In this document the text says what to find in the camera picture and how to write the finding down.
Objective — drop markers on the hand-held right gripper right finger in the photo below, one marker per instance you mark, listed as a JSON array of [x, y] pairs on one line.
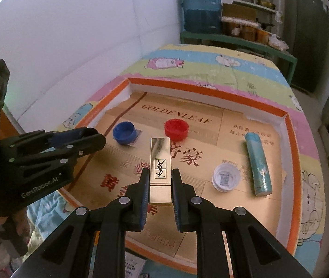
[[176, 202]]

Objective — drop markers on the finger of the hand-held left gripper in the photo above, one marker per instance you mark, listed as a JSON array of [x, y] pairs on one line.
[[89, 146], [69, 135]]

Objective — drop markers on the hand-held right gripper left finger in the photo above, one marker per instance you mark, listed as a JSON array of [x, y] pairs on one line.
[[144, 199]]

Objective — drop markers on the blue bottle cap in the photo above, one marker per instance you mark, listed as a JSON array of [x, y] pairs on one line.
[[124, 133]]

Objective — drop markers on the gold lipstick case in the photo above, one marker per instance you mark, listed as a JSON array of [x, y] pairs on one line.
[[160, 150]]

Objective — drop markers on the white bottle cap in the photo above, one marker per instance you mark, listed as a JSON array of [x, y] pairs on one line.
[[226, 178]]

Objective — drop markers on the white printed small box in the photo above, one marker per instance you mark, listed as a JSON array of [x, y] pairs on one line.
[[135, 263]]

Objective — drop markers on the red bottle cap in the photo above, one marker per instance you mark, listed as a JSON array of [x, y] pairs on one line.
[[176, 129]]

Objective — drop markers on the teal patterned tube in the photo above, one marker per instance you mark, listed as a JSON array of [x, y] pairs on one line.
[[258, 165]]

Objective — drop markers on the orange-rimmed shallow box tray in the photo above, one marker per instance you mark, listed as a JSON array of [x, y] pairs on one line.
[[210, 88]]

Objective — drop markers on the person's left hand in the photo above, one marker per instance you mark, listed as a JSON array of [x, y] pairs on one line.
[[24, 223]]

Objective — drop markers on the flattened gold printed carton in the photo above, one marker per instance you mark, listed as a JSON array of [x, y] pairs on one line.
[[210, 115]]

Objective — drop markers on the cartoon sheep printed blanket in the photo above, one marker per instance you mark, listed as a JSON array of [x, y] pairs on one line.
[[196, 63]]

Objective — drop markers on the green low table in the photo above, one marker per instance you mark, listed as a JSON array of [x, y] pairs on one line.
[[239, 42]]

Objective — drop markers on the blue water jug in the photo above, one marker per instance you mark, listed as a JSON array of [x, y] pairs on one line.
[[200, 5]]

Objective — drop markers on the row of amber jars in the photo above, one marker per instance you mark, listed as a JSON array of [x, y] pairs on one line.
[[245, 30]]

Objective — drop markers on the white plastic bag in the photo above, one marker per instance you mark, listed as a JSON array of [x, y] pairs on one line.
[[278, 41]]

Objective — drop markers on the brown cardboard box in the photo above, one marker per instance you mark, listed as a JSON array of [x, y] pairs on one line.
[[238, 11]]

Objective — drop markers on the dark green fridge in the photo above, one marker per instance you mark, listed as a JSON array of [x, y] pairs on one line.
[[306, 40]]

